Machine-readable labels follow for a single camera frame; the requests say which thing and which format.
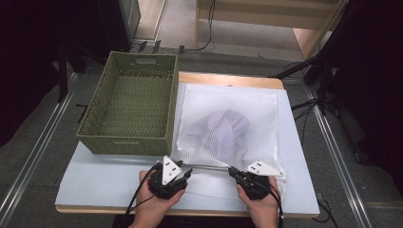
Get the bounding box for green woven basket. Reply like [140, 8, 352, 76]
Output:
[76, 50, 180, 157]

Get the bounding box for light wooden shelf unit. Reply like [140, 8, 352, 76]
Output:
[194, 0, 350, 60]

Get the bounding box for purple shirt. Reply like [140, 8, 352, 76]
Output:
[186, 108, 251, 160]

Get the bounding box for black metal stand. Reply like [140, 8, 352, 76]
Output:
[56, 44, 69, 103]
[269, 0, 359, 115]

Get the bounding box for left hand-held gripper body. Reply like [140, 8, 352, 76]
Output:
[148, 155, 188, 200]

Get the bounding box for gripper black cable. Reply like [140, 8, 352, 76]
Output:
[125, 162, 163, 219]
[269, 183, 285, 228]

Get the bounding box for white mesh laundry bag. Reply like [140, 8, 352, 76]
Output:
[175, 84, 288, 203]

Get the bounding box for black floor cables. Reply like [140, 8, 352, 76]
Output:
[290, 98, 319, 146]

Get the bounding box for black floor cable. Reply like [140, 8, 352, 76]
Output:
[312, 193, 339, 228]

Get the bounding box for metal floor rail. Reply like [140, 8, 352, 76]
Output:
[0, 72, 79, 219]
[305, 86, 374, 228]

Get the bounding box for person's right hand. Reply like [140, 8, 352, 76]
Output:
[236, 177, 280, 219]

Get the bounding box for white board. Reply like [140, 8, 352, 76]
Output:
[54, 83, 321, 219]

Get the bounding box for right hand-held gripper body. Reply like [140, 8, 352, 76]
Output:
[236, 160, 285, 201]

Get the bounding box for hanging black cable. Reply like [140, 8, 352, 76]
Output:
[182, 0, 217, 53]

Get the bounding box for person's left hand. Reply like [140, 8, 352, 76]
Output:
[132, 170, 186, 224]

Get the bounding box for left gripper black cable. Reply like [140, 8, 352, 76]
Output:
[125, 162, 163, 219]

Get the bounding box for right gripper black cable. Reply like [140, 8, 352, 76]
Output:
[269, 183, 285, 228]

